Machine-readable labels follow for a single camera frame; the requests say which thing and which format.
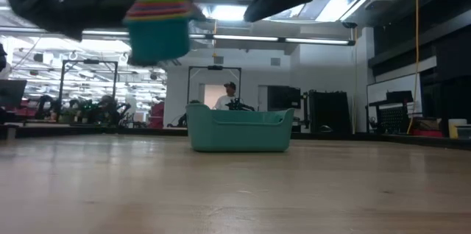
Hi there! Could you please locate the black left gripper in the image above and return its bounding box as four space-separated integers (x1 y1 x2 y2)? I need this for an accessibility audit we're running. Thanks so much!
3 0 155 42

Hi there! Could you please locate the teal plastic basket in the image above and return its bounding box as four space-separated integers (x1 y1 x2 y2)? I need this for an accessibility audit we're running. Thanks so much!
185 103 295 153

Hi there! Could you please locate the long ceiling light bar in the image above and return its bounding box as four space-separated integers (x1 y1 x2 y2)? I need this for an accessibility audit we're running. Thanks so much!
0 26 356 46

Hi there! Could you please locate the person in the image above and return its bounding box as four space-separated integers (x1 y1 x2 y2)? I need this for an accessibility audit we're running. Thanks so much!
213 81 238 111

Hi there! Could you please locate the black monitor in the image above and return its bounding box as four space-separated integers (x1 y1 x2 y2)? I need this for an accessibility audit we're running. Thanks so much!
267 85 302 110

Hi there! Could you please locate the black equipment rack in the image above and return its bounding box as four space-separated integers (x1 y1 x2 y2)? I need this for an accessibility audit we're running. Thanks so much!
308 89 351 134

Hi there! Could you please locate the black perforated cart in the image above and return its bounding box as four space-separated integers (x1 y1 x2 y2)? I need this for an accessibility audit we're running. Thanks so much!
366 90 415 135

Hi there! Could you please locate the black gantry frame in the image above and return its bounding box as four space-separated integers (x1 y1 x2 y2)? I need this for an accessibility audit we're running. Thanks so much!
186 65 243 112

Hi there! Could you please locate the yellow hanging cable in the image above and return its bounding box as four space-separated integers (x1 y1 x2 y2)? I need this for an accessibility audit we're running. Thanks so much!
406 0 421 135

